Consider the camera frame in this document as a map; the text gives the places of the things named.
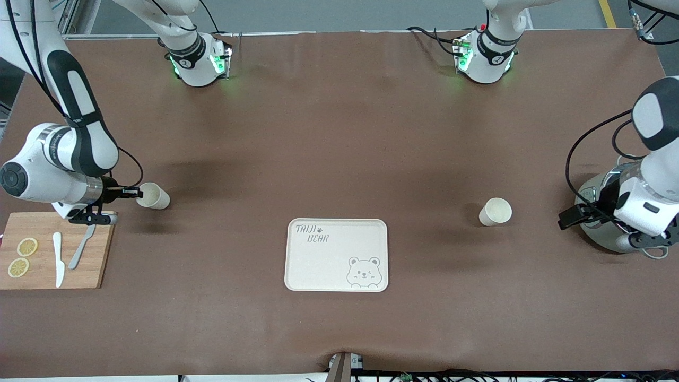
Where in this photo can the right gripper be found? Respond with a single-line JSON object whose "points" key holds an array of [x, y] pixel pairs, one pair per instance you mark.
{"points": [[111, 191]]}

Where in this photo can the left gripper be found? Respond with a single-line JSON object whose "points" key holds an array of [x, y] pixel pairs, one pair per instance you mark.
{"points": [[606, 198]]}

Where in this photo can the white cup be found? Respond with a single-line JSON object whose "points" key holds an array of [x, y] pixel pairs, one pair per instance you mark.
{"points": [[156, 197], [496, 212]]}

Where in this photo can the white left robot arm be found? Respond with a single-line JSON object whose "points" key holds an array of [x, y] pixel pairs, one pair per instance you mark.
{"points": [[490, 58]]}

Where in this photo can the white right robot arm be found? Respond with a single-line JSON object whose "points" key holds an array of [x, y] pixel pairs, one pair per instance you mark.
{"points": [[42, 175]]}

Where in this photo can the grey electric cooking pot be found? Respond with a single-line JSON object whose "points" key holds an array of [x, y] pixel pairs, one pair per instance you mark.
{"points": [[602, 239]]}

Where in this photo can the grey plastic knife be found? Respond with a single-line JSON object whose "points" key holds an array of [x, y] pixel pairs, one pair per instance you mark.
{"points": [[77, 257]]}

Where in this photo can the white plastic knife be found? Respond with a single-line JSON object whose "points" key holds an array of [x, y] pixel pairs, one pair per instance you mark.
{"points": [[58, 265]]}

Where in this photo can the bamboo cutting board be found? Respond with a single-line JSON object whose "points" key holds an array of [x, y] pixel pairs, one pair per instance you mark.
{"points": [[32, 228]]}

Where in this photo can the lemon slice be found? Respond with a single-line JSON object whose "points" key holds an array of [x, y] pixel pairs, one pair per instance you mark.
{"points": [[27, 246], [18, 268]]}

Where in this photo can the cream bear print tray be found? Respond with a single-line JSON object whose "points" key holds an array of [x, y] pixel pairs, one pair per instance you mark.
{"points": [[334, 260]]}

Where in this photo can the brown table mat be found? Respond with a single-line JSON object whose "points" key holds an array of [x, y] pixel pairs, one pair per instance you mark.
{"points": [[339, 132]]}

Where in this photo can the aluminium frame corner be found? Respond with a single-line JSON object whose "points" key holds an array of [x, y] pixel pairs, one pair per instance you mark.
{"points": [[64, 21], [646, 35]]}

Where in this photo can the metal table edge bracket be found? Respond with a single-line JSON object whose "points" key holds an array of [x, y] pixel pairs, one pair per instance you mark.
{"points": [[342, 369]]}

